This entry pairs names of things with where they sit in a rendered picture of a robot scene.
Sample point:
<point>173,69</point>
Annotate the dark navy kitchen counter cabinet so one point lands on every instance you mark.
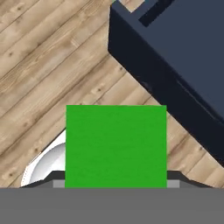
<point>175,58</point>

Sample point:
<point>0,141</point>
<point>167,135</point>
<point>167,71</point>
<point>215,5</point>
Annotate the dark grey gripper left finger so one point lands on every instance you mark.
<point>57,178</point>

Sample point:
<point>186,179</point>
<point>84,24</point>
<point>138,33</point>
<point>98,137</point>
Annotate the green sponge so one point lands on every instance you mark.
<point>116,146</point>

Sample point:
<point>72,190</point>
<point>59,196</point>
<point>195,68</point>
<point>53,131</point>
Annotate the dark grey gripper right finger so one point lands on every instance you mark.
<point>174,178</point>

